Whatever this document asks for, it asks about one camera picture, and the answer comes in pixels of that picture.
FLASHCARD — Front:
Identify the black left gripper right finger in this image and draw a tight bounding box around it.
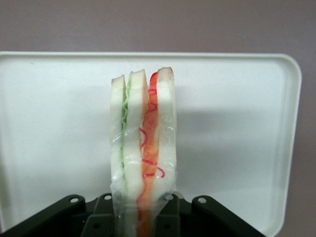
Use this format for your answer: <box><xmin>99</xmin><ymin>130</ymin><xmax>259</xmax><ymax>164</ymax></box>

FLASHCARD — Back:
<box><xmin>154</xmin><ymin>193</ymin><xmax>269</xmax><ymax>237</ymax></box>

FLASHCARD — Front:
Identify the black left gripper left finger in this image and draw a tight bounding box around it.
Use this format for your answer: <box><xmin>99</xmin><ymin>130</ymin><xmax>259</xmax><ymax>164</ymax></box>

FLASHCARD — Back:
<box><xmin>0</xmin><ymin>193</ymin><xmax>119</xmax><ymax>237</ymax></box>

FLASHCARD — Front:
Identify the triangle sandwich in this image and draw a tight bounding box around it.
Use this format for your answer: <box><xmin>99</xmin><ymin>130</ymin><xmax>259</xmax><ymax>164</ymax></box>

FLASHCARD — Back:
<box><xmin>109</xmin><ymin>66</ymin><xmax>179</xmax><ymax>237</ymax></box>

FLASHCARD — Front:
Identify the cream plastic tray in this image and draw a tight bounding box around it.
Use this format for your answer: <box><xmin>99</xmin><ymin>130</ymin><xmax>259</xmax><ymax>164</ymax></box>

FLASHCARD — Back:
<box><xmin>0</xmin><ymin>51</ymin><xmax>303</xmax><ymax>237</ymax></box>

